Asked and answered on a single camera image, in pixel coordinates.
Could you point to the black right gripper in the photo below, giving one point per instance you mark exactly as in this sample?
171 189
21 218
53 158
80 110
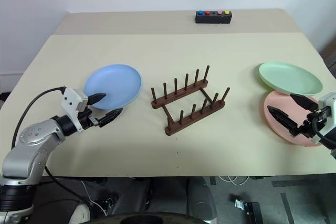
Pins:
313 124

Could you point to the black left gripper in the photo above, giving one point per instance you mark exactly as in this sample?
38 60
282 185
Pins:
88 120

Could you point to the pink-red plate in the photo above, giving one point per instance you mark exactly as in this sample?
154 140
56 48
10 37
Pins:
281 100

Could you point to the blue plate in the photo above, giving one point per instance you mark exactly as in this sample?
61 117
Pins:
113 82

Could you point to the green plate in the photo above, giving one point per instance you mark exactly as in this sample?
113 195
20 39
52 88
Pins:
288 77

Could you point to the dark wooden dish rack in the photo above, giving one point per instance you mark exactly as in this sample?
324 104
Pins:
199 116

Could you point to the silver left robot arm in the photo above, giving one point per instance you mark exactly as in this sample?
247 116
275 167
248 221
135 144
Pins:
29 134

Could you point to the white rounded cover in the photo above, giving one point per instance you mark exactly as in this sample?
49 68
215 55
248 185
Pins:
80 214

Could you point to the black button box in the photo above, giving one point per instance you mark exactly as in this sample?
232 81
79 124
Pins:
212 19

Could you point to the dark grey rounded shell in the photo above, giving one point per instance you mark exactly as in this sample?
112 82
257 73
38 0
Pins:
202 200

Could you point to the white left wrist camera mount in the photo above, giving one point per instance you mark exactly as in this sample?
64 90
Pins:
71 100

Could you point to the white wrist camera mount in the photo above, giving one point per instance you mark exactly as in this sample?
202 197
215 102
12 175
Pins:
71 100
328 103

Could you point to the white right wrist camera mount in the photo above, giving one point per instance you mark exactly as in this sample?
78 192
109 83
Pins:
328 103

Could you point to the silver and black floor bracket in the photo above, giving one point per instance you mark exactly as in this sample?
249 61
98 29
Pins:
249 209

